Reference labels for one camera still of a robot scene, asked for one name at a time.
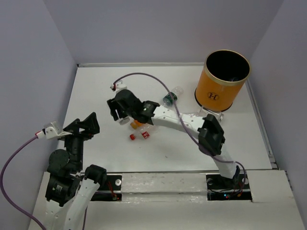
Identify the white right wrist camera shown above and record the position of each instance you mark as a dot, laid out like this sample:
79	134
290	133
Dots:
118	86

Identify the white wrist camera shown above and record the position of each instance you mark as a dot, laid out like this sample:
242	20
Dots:
118	86
52	130

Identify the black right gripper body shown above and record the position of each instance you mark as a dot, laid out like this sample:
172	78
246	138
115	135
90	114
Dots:
127	111

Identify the orange juice plastic bottle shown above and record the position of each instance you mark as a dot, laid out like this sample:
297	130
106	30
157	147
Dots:
135	124

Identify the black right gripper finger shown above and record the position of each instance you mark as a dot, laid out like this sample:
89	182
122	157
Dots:
121	114
112	104

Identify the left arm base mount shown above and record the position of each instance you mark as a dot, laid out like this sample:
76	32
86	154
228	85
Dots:
111	190

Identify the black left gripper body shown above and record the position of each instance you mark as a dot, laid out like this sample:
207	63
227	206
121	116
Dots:
76	142

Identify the orange cylindrical bin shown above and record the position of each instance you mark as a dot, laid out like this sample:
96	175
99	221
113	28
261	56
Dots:
213	91

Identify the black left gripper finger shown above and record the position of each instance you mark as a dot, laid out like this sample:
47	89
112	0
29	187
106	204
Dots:
90	124
73	127

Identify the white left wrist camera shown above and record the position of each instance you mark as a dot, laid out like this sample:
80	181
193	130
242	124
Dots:
52	130

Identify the red cap clear bottle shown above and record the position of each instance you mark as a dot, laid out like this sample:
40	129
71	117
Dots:
143	132

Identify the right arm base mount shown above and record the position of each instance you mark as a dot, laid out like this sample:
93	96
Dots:
221	189

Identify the green label plastic bottle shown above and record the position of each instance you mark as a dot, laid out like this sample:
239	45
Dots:
172	96

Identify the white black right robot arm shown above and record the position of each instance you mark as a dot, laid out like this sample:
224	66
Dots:
206	131

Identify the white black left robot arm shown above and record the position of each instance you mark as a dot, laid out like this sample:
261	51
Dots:
68	193

